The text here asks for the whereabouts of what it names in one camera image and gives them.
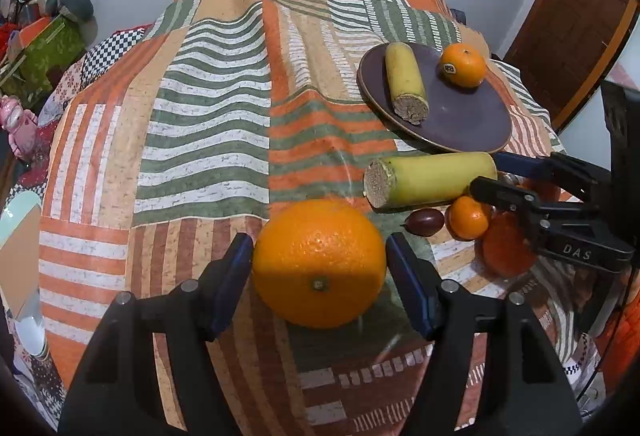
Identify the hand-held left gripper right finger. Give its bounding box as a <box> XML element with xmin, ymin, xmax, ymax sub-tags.
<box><xmin>385</xmin><ymin>232</ymin><xmax>583</xmax><ymax>436</ymax></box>

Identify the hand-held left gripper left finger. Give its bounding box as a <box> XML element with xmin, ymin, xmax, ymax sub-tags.
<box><xmin>57</xmin><ymin>232</ymin><xmax>256</xmax><ymax>436</ymax></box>

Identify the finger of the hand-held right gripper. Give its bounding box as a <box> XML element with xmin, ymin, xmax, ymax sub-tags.
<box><xmin>469</xmin><ymin>175</ymin><xmax>602</xmax><ymax>257</ymax></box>
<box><xmin>494</xmin><ymin>151</ymin><xmax>613</xmax><ymax>205</ymax></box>

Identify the small tangerine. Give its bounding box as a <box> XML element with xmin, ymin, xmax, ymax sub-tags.
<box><xmin>445</xmin><ymin>196</ymin><xmax>493</xmax><ymax>241</ymax></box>

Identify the red apple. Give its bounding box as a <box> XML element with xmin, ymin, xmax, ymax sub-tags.
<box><xmin>481</xmin><ymin>211</ymin><xmax>538</xmax><ymax>277</ymax></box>

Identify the dark red grape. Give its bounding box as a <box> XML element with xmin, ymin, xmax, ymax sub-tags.
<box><xmin>404</xmin><ymin>209</ymin><xmax>445</xmax><ymax>235</ymax></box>

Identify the long banana piece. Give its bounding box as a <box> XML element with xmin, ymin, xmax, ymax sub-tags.
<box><xmin>363</xmin><ymin>152</ymin><xmax>499</xmax><ymax>209</ymax></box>

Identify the dark purple plate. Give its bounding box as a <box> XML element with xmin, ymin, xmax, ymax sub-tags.
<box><xmin>357</xmin><ymin>42</ymin><xmax>514</xmax><ymax>153</ymax></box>

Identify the large orange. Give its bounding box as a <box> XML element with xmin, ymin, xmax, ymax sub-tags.
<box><xmin>251</xmin><ymin>199</ymin><xmax>387</xmax><ymax>330</ymax></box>

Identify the orange with sticker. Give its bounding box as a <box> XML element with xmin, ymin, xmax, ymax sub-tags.
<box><xmin>439</xmin><ymin>42</ymin><xmax>487</xmax><ymax>89</ymax></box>

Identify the short banana piece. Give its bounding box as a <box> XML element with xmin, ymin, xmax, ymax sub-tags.
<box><xmin>384</xmin><ymin>42</ymin><xmax>431</xmax><ymax>125</ymax></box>

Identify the brown wooden door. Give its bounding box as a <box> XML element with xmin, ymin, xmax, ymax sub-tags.
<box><xmin>501</xmin><ymin>0</ymin><xmax>640</xmax><ymax>134</ymax></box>

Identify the striped patchwork blanket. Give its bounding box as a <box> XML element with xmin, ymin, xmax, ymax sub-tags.
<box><xmin>10</xmin><ymin>0</ymin><xmax>608</xmax><ymax>436</ymax></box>

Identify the pink toy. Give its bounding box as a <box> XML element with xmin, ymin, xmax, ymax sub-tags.
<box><xmin>0</xmin><ymin>96</ymin><xmax>40</xmax><ymax>163</ymax></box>

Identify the checkered patchwork quilt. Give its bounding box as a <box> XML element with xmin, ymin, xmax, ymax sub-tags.
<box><xmin>80</xmin><ymin>23</ymin><xmax>153</xmax><ymax>76</ymax></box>

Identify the green storage box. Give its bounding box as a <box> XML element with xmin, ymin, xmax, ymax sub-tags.
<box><xmin>0</xmin><ymin>13</ymin><xmax>88</xmax><ymax>86</ymax></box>

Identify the red bag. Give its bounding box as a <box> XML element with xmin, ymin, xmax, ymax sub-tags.
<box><xmin>0</xmin><ymin>23</ymin><xmax>16</xmax><ymax>61</ymax></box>

